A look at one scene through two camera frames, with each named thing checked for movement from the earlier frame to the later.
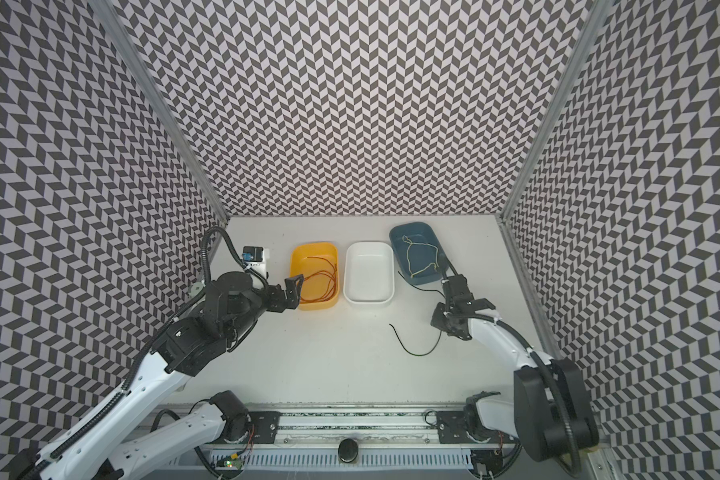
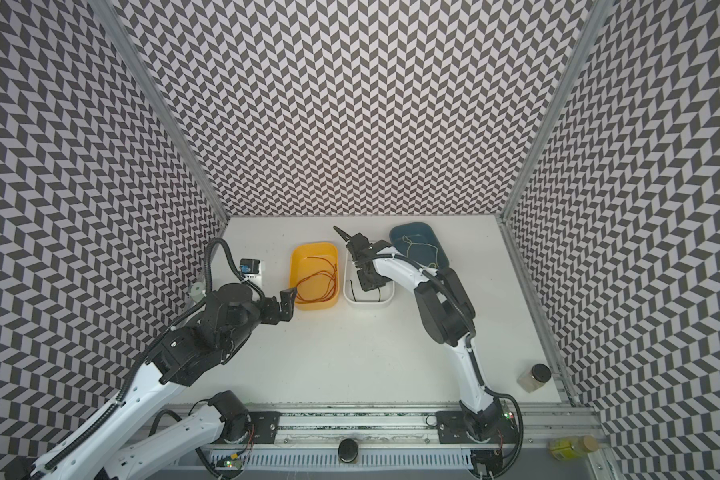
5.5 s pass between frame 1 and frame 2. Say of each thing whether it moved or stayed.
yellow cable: stayed
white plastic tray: stayed
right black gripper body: moved
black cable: moved
